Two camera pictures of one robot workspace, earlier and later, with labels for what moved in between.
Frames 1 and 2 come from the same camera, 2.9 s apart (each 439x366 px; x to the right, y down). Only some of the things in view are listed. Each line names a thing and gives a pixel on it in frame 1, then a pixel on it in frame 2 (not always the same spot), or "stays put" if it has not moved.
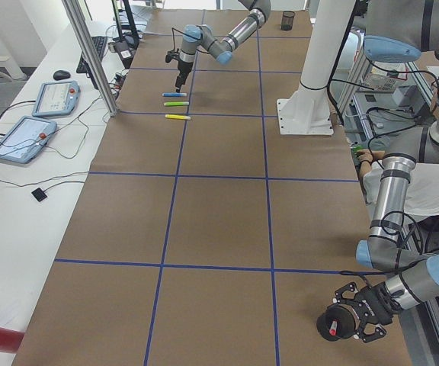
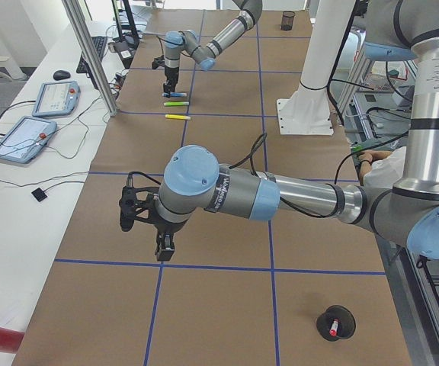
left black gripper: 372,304 → 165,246
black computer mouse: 61,75 stays put
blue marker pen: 173,94 stays put
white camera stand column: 309,111 stays put
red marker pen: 333,329 stays put
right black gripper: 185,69 → 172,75
